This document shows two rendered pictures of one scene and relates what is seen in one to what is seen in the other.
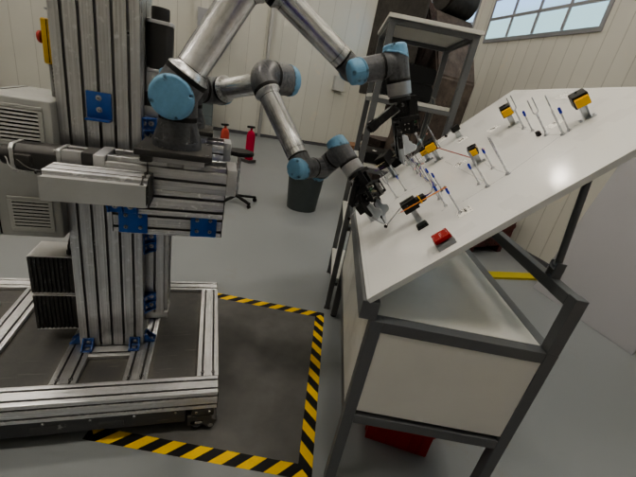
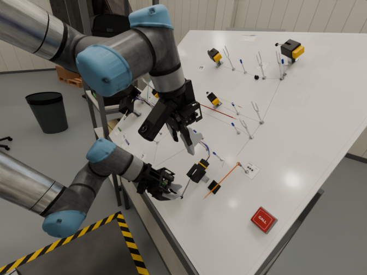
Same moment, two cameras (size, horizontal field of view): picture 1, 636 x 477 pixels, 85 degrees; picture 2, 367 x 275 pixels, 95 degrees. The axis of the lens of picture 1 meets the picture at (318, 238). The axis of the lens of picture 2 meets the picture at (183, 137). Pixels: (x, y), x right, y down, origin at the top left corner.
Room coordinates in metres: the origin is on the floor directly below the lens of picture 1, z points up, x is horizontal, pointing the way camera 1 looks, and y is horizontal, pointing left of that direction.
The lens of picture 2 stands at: (0.88, 0.05, 1.54)
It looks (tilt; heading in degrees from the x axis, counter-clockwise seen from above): 30 degrees down; 323
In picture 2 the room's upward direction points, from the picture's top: 5 degrees clockwise
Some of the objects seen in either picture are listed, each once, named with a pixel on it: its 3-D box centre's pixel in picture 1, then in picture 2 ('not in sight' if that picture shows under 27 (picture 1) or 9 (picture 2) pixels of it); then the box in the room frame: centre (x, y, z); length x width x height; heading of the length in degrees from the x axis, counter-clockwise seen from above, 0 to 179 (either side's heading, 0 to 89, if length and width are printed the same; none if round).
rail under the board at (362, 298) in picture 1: (360, 238); (143, 187); (1.50, -0.19, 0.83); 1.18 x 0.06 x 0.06; 1
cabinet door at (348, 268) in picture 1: (351, 257); (131, 184); (1.78, -0.21, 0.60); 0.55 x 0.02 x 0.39; 1
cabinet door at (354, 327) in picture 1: (354, 314); (172, 253); (1.23, -0.21, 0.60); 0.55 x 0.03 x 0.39; 1
